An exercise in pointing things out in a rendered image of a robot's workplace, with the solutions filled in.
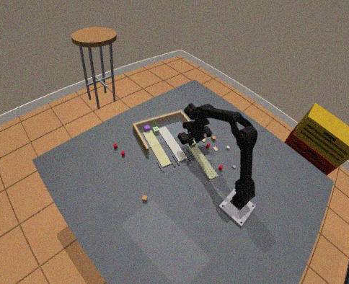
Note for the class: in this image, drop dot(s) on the white flat strip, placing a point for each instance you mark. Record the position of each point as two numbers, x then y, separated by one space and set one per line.
176 150

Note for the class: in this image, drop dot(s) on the pale yellow flat strip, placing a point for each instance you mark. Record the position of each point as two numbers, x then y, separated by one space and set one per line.
161 156

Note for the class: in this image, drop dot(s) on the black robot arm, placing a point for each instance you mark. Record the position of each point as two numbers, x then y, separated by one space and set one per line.
246 140

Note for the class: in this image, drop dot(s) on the beige strip with teal polka dots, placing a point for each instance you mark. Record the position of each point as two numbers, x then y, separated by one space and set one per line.
203 162

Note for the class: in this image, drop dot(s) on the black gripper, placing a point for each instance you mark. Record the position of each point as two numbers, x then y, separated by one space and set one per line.
194 133

